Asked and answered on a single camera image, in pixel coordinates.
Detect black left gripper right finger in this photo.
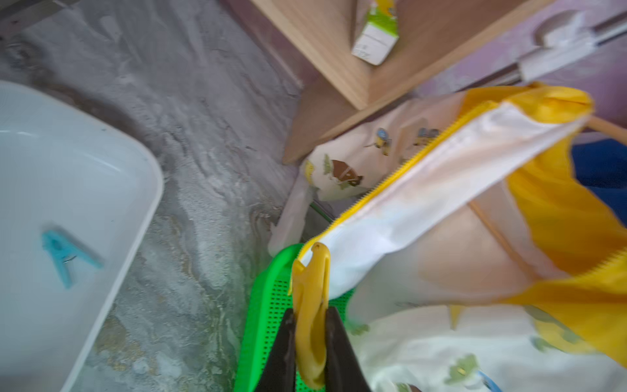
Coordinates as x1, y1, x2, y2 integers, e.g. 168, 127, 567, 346
325, 307, 371, 392

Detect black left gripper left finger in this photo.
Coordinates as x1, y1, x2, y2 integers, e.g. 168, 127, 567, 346
254, 309, 297, 392

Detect yellow clothespin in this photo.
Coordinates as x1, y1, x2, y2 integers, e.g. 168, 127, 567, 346
291, 243, 331, 390

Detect yellow white dinosaur jacket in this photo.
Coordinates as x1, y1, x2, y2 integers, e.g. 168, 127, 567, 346
297, 83, 626, 391

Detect teal clothespin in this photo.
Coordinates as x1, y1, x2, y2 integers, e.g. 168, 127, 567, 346
42, 230, 103, 289

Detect wooden clothes hanger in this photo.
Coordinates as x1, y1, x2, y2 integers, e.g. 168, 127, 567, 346
467, 116, 626, 281

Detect green plastic basket tray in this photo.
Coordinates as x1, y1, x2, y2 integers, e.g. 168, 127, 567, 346
234, 245, 349, 391

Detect wooden two-tier shelf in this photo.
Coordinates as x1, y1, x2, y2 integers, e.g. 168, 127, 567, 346
249, 0, 559, 166

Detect white plastic bin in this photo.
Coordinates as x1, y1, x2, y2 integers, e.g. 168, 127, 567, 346
1, 81, 163, 391

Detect blue red white jacket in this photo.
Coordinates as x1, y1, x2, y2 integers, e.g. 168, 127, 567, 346
571, 139, 626, 225

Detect green white drink carton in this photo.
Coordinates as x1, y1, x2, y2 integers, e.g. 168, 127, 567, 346
351, 0, 399, 65

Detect steel clothes rack white joints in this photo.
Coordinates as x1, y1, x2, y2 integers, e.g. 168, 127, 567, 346
467, 10, 626, 89

